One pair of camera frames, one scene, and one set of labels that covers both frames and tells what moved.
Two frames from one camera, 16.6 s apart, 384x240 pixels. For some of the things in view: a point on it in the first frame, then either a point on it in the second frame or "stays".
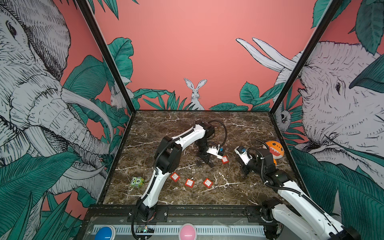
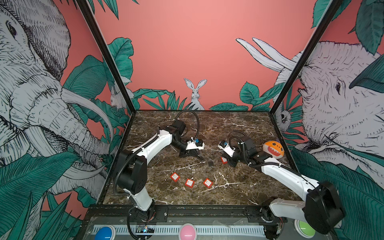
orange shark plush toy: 276,150 stays
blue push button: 106,232 stays
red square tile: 225,160 stays
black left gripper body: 203,147 to 184,153
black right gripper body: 253,166 to 238,157
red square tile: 189,183 stays
